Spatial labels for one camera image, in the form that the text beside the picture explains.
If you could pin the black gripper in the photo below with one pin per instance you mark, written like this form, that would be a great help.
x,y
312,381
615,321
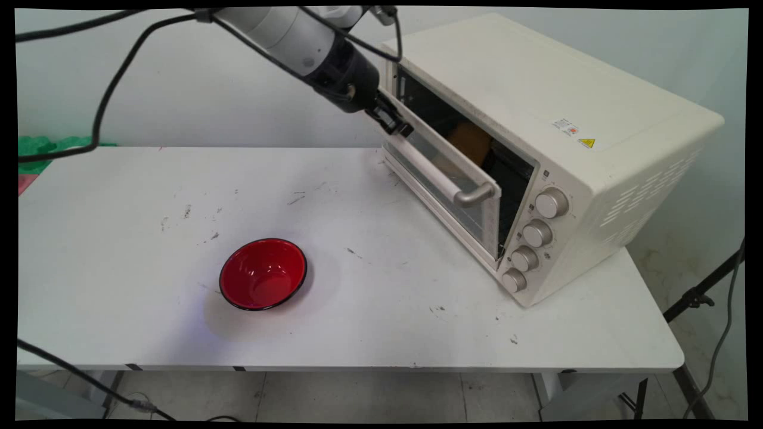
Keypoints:
x,y
346,74

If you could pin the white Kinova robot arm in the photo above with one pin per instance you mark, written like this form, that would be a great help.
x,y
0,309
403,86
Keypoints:
x,y
280,30

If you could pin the brown bread inside oven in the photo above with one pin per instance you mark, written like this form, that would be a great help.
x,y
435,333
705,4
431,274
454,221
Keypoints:
x,y
471,144

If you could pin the largest silver oven knob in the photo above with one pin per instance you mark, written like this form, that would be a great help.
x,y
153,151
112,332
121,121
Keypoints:
x,y
551,202

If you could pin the warning sticker on oven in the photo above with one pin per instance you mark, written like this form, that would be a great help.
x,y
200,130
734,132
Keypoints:
x,y
574,132

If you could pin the red bowl with black rim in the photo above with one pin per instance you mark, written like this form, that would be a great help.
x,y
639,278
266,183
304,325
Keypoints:
x,y
263,274

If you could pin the smallest silver oven knob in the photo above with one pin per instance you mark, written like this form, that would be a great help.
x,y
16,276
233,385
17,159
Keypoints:
x,y
513,279

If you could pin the cream toaster oven body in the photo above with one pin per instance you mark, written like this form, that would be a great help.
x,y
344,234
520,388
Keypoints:
x,y
596,119

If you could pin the white table leg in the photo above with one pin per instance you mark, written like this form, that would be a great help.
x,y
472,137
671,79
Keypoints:
x,y
104,390
572,396

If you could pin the black tripod stand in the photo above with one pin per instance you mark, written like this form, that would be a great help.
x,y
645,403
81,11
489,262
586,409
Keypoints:
x,y
696,297

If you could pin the pink foam mat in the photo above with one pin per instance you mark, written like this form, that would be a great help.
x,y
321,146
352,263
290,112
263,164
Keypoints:
x,y
25,182

